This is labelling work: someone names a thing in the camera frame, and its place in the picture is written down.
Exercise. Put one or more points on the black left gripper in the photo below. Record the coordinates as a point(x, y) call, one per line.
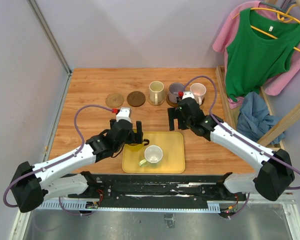
point(139, 133)

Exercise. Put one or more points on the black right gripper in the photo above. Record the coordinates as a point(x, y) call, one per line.
point(175, 113)

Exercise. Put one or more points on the yellow glass mug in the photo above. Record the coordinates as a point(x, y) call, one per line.
point(134, 147)

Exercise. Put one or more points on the purple black mug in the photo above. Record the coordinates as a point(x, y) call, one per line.
point(173, 91)

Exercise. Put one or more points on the cream mug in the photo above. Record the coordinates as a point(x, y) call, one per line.
point(156, 90)

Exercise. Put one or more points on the white faceted mug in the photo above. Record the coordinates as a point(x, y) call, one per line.
point(152, 156)

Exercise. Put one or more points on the pink mug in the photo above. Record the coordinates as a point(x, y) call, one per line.
point(198, 89)

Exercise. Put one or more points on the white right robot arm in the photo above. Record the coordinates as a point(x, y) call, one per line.
point(272, 175)

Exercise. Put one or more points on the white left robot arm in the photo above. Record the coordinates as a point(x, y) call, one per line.
point(31, 185)

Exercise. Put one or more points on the yellow plastic tray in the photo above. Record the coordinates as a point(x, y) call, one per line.
point(173, 161)

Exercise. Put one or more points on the blue cloth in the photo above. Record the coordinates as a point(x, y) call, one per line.
point(254, 119)

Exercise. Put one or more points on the green tank top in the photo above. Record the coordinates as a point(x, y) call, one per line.
point(261, 49)

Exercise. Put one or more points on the pink t-shirt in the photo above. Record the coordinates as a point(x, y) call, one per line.
point(273, 86)

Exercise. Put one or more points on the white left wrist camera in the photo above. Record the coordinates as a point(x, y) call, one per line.
point(123, 113)

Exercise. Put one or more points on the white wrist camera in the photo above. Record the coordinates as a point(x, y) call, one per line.
point(123, 113)
point(185, 94)

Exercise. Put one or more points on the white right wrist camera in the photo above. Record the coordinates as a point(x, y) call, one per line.
point(185, 94)

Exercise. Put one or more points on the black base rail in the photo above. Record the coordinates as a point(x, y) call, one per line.
point(207, 187)

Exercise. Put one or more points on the light wooden rack frame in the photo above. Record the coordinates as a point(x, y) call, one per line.
point(231, 115)

